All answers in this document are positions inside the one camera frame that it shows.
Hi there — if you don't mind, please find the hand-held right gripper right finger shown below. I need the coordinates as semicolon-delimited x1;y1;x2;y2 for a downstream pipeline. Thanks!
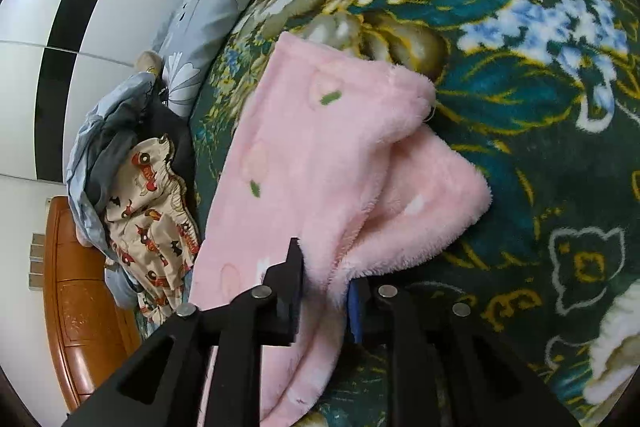
347;279;576;427

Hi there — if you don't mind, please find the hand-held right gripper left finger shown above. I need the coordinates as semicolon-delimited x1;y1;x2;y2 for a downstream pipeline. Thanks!
62;237;306;427

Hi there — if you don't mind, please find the pink fleece floral garment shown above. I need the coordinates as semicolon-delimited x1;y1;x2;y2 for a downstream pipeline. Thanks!
187;31;494;427

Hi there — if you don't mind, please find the cream cartoon car print cloth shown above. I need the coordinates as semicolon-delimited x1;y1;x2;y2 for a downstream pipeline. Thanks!
104;134;202;324

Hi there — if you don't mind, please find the carved wooden headboard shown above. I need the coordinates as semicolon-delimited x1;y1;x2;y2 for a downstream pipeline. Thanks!
44;196;147;414

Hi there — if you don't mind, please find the pink pillow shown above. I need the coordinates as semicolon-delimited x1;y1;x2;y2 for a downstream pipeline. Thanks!
134;51;164;74

